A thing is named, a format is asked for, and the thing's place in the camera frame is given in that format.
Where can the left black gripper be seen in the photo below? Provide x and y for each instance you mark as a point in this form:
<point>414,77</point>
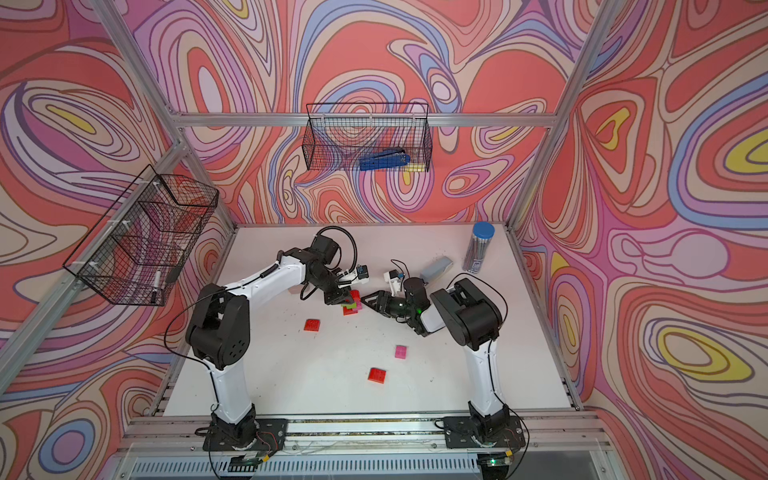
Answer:
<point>339,297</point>

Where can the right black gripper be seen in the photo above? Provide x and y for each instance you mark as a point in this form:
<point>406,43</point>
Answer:
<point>382,298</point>

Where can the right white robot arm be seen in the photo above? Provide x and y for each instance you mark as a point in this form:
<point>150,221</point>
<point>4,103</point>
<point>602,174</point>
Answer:
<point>474,322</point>

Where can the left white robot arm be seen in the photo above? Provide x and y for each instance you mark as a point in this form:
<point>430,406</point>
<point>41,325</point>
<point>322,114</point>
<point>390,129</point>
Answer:
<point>219,332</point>

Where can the red lego brick back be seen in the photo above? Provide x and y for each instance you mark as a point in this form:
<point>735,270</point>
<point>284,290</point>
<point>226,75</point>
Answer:
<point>312,325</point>

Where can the red lego brick front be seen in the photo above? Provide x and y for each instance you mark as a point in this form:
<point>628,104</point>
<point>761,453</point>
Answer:
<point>377,375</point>

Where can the grey small case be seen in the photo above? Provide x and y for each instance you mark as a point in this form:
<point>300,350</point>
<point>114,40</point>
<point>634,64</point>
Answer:
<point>436,269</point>

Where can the blue capped clear cylinder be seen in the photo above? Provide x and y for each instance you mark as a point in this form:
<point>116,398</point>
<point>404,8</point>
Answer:
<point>480,239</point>

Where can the blue object in basket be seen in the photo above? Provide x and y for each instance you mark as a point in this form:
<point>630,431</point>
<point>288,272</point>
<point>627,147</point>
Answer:
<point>386,159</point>

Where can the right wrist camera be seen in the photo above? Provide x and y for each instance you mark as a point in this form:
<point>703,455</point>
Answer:
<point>394,280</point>

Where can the black wire basket back wall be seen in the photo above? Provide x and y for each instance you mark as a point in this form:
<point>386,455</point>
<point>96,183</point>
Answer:
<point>338,134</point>

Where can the black wire basket wall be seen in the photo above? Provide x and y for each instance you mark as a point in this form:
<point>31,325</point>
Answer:
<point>159,219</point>
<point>338,134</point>

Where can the black wire basket left wall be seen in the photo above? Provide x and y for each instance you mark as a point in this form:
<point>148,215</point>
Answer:
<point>159,219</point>

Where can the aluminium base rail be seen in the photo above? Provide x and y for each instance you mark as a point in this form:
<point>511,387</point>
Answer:
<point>557,445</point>

